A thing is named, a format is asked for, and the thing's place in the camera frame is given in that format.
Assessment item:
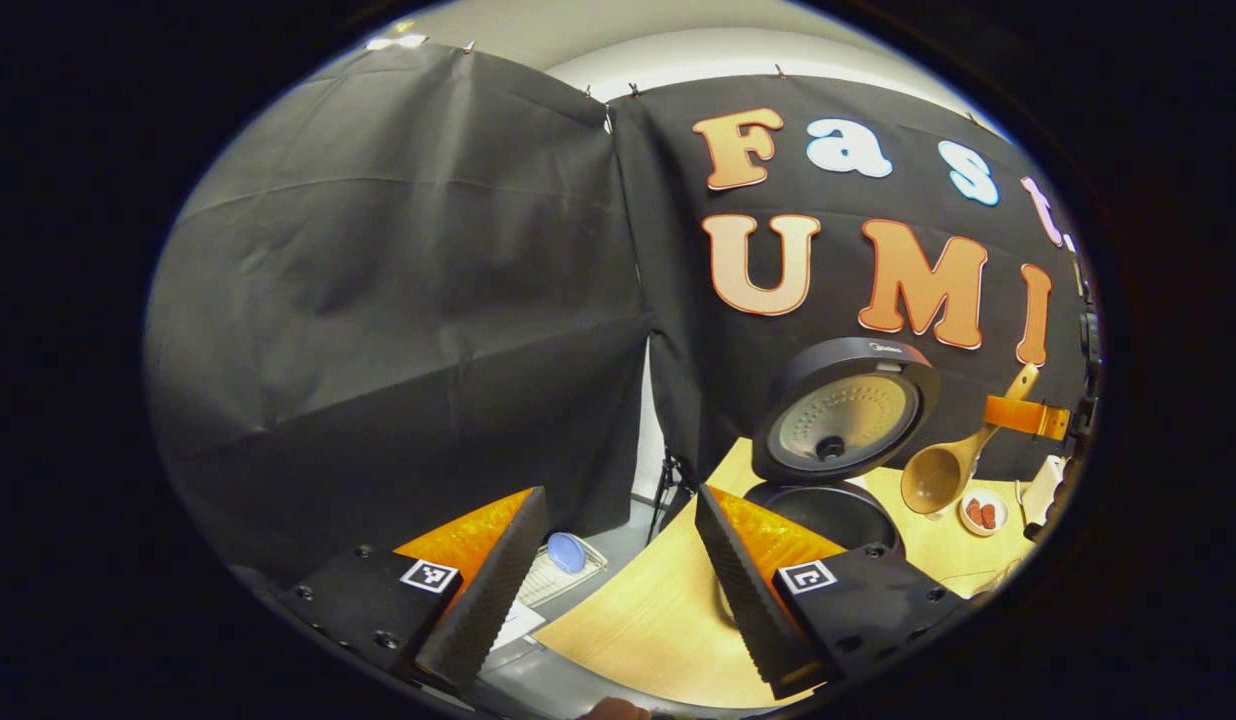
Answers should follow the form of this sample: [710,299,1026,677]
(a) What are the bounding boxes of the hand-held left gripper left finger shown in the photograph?
[276,486,552,695]

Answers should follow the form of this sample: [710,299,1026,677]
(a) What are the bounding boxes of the black backdrop cloth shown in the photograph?
[143,40,1099,591]

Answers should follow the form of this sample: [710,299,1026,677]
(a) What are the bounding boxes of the white toaster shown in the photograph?
[1018,455,1071,531]

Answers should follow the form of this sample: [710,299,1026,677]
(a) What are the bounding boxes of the black silver rice cooker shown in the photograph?
[716,337,941,626]

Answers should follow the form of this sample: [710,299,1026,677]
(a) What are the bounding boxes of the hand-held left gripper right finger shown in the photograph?
[693,484,971,702]

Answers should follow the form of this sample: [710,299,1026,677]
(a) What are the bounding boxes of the wooden spoon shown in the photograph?
[900,363,1041,516]

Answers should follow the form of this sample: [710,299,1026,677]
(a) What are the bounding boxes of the white oval plate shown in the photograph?
[959,490,1009,538]

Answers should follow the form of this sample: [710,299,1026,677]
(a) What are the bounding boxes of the black tripod stand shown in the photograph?
[646,448,695,546]

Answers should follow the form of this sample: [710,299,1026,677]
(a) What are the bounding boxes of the white paper sheet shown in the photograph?
[483,600,547,653]

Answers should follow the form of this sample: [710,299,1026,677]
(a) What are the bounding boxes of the white wire basket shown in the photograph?
[518,535,609,608]

